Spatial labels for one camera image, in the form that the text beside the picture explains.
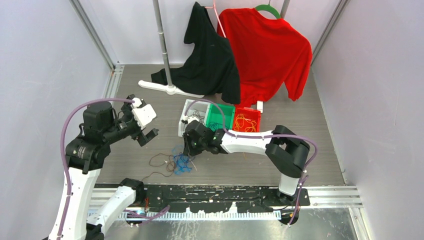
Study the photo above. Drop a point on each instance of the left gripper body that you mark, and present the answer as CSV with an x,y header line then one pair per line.
x,y
132,127

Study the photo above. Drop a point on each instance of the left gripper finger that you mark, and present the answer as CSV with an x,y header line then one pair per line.
x,y
127,106
144,138

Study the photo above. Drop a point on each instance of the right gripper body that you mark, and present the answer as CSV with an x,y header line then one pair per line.
x,y
194,147

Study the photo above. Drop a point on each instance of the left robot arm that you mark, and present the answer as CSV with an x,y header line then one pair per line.
x,y
83,159

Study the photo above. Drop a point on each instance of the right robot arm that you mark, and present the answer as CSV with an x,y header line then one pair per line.
x,y
287,151

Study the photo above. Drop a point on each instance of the green plastic bin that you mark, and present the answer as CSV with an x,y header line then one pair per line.
x,y
214,120

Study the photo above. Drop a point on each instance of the white plastic bin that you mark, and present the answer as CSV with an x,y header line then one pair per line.
x,y
199,109

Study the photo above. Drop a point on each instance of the white clothes rack stand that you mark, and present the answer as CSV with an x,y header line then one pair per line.
x,y
170,88

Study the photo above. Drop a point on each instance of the red plastic bin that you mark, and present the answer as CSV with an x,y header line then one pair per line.
x,y
246,120

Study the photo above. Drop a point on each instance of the black t-shirt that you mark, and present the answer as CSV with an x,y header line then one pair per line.
x,y
211,67

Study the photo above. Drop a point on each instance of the red sweatshirt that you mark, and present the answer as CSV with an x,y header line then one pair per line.
x,y
268,53

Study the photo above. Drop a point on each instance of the pink hanger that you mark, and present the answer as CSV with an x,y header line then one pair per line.
x,y
219,23

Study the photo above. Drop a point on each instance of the green hanger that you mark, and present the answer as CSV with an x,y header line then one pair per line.
x,y
268,8

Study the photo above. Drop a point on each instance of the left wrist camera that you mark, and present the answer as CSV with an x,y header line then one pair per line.
x,y
144,115

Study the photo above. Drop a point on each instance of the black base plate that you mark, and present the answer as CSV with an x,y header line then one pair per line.
x,y
218,198

